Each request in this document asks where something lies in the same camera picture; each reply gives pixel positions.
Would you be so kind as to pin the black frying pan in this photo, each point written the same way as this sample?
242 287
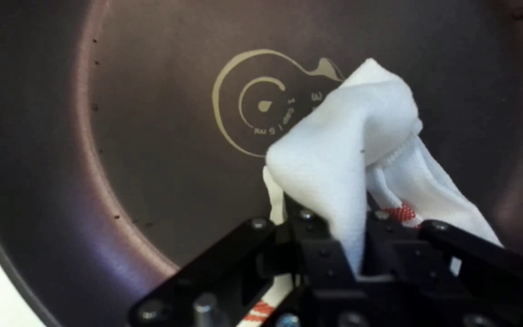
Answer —
153 120

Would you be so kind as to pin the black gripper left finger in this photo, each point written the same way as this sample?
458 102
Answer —
237 266

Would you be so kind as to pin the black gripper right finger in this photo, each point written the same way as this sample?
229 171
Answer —
455 273

